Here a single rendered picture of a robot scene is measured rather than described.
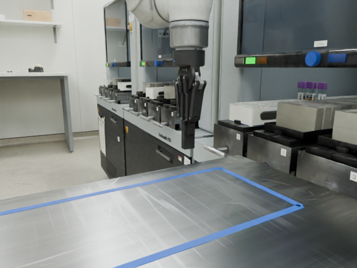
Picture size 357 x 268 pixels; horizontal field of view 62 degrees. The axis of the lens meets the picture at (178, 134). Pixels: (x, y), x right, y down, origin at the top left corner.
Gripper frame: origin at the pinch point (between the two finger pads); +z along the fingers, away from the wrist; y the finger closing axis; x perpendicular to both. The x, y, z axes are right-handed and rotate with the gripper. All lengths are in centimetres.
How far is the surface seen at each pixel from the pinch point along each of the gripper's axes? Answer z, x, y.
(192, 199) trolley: -1.7, 18.5, -36.3
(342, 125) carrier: -5.5, -19.2, -27.0
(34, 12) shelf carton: -77, 26, 324
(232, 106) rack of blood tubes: -5.9, -15.4, 2.9
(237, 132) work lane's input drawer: -0.3, -11.7, -4.5
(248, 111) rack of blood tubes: -5.4, -15.3, -3.9
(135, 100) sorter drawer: 0, -12, 81
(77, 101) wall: 27, -16, 350
